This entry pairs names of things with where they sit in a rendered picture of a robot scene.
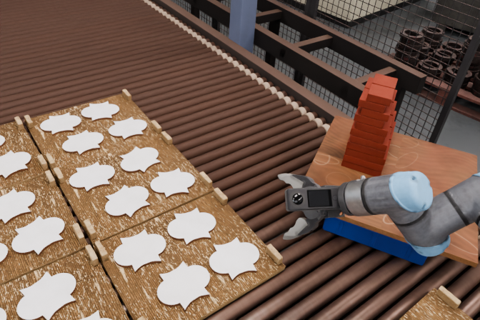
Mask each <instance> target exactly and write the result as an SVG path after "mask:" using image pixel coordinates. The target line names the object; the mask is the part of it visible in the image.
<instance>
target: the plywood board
mask: <svg viewBox="0 0 480 320"><path fill-rule="evenodd" d="M353 123H354V120H351V119H347V118H344V117H341V116H337V115H336V116H335V117H334V120H333V121H332V123H331V126H330V127H329V130H328V131H327V133H326V136H325V137H324V140H323V141H322V143H321V146H320V147H319V150H318V151H317V153H316V156H315V157H314V160H313V161H312V164H311V166H310V168H309V170H308V172H307V174H306V176H308V177H310V178H312V179H313V180H314V182H315V183H316V184H318V185H319V186H323V185H330V186H341V185H342V184H343V183H344V182H348V181H353V180H357V179H361V176H365V178H370V177H374V176H371V175H368V174H365V173H362V172H360V171H356V170H353V169H349V168H346V167H344V166H341V163H342V160H343V157H344V154H345V151H346V145H347V142H348V140H349V137H350V135H351V134H350V131H351V128H352V125H353ZM400 171H402V172H405V171H419V172H421V173H423V174H424V175H425V176H426V177H427V179H428V180H429V182H430V187H431V188H432V192H433V197H435V196H437V195H439V194H440V193H442V192H444V191H446V190H448V189H450V188H451V187H453V186H456V185H457V184H459V183H461V182H463V181H464V180H466V179H468V178H470V177H471V176H472V175H473V174H477V155H473V154H469V153H466V152H463V151H459V150H456V149H452V148H449V147H446V146H442V145H438V144H434V143H431V142H428V141H424V140H421V139H417V138H414V137H411V136H407V135H403V134H399V133H396V132H394V133H393V136H392V138H391V143H390V146H389V151H388V154H387V158H386V162H385V164H384V167H383V169H382V173H381V176H383V175H388V174H394V173H396V172H400ZM336 218H337V219H341V220H343V221H346V222H349V223H351V224H355V225H357V226H360V227H363V228H365V229H368V230H371V231H375V232H377V233H379V234H383V235H385V236H388V237H391V238H393V239H397V240H399V241H402V242H405V243H408V242H407V241H406V240H405V238H404V236H403V234H402V233H401V232H400V231H399V229H398V228H397V227H396V225H395V224H394V222H393V221H392V220H391V219H390V217H389V216H388V215H387V214H379V215H373V216H347V215H346V214H345V216H344V217H336ZM449 236H450V244H449V247H448V248H446V249H445V250H444V252H443V253H441V254H439V255H441V256H445V257H447V258H449V259H453V260H455V261H458V262H461V263H463V264H467V265H469V266H472V267H475V268H476V266H477V264H478V226H477V225H476V223H475V222H474V223H472V224H469V225H468V226H465V227H464V228H462V229H459V230H458V231H455V232H454V233H452V234H449ZM408 244H409V243H408Z"/></svg>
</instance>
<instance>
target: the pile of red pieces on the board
mask: <svg viewBox="0 0 480 320"><path fill-rule="evenodd" d="M397 81H398V79H397V78H394V77H390V76H385V75H382V74H375V77H374V78H371V77H369V79H368V81H367V83H366V86H365V87H364V90H363V92H362V94H361V97H360V99H359V102H358V109H357V110H356V113H355V116H354V123H353V125H352V128H351V131H350V134H351V135H350V137H349V140H348V142H347V145H346V151H345V154H344V157H343V160H342V163H341V166H344V167H346V168H349V169H353V170H356V171H360V172H362V173H365V174H368V175H371V176H381V173H382V169H383V167H384V164H385V162H386V158H387V154H388V151H389V146H390V143H391V138H392V136H393V132H394V128H395V126H396V122H395V121H394V120H395V117H396V111H394V110H395V107H396V103H397V101H394V99H395V97H396V93H397V90H395V88H396V83H397Z"/></svg>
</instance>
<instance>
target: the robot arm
mask: <svg viewBox="0 0 480 320"><path fill-rule="evenodd" d="M278 178H279V180H282V181H285V182H286V184H291V185H292V187H293V188H292V189H287V190H286V191H285V201H286V210H287V211H302V212H304V214H305V216H306V217H307V219H306V218H298V219H297V220H296V224H295V225H294V227H292V228H290V229H289V231H288V232H286V233H284V236H283V239H285V240H289V239H295V238H297V237H299V236H302V235H303V234H307V233H309V232H311V231H313V230H314V229H316V228H317V227H318V225H319V222H320V221H321V220H322V219H327V218H336V217H344V216H345V214H346V215H347V216H373V215H379V214H387V215H388V216H389V217H390V219H391V220H392V221H393V222H394V224H395V225H396V227H397V228H398V229H399V231H400V232H401V233H402V234H403V236H404V238H405V240H406V241H407V242H408V243H409V244H410V245H411V246H412V247H413V249H414V250H415V251H416V252H417V253H419V254H421V255H422V256H437V255H439V254H441V253H443V252H444V250H445V249H446V248H448V247H449V244H450V236H449V234H452V233H454V232H455V231H458V230H459V229H462V228H464V227H465V226H468V225H469V224H472V223H474V222H475V223H476V225H477V226H478V227H479V229H480V173H478V174H473V175H472V176H471V177H470V178H468V179H466V180H464V181H463V182H461V183H459V184H457V185H456V186H453V187H451V188H450V189H448V190H446V191H444V192H442V193H440V194H439V195H437V196H435V197H433V192H432V188H431V187H430V182H429V180H428V179H427V177H426V176H425V175H424V174H423V173H421V172H419V171H405V172H402V171H400V172H396V173H394V174H388V175H383V176H375V177H370V178H365V176H361V179H357V180H353V181H348V182H344V183H343V184H342V185H341V186H330V185H323V186H319V185H318V184H316V183H315V182H314V180H313V179H312V178H310V177H308V176H302V175H296V174H279V175H278ZM341 212H342V215H339V214H340V213H341Z"/></svg>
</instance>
